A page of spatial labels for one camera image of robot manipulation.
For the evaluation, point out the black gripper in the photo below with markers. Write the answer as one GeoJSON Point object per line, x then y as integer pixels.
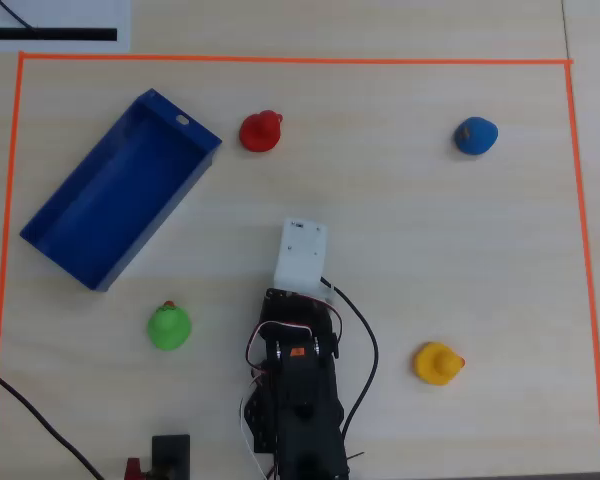
{"type": "Point", "coordinates": [291, 306]}

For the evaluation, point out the red rubber duck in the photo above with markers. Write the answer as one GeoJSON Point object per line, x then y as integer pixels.
{"type": "Point", "coordinates": [257, 134]}

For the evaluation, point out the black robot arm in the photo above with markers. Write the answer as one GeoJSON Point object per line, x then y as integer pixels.
{"type": "Point", "coordinates": [305, 405]}

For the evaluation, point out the green rubber duck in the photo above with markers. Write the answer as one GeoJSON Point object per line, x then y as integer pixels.
{"type": "Point", "coordinates": [168, 327]}

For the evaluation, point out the yellow rubber duck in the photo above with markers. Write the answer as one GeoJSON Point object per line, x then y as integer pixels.
{"type": "Point", "coordinates": [436, 363]}

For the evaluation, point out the blue plastic box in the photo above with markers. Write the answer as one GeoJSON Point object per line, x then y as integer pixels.
{"type": "Point", "coordinates": [125, 190]}

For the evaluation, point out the blue rubber duck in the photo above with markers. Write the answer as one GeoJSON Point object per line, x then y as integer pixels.
{"type": "Point", "coordinates": [475, 136]}

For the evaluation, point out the black clamp stand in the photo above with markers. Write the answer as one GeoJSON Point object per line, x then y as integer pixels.
{"type": "Point", "coordinates": [171, 455]}

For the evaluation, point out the long orange tape strip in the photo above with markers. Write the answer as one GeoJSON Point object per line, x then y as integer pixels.
{"type": "Point", "coordinates": [300, 60]}

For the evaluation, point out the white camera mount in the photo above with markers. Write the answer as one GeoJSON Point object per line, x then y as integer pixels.
{"type": "Point", "coordinates": [301, 257]}

